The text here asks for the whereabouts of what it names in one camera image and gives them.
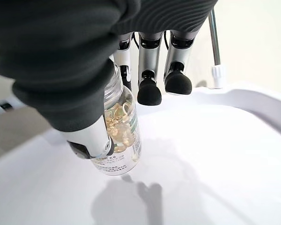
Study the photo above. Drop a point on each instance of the white medical cart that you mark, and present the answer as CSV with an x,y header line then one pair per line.
x,y
201,152

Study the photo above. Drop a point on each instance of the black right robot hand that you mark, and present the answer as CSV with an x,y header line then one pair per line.
x,y
49,47

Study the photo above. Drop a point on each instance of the clear bottle yellow capsules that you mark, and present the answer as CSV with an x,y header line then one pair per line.
x,y
121,122

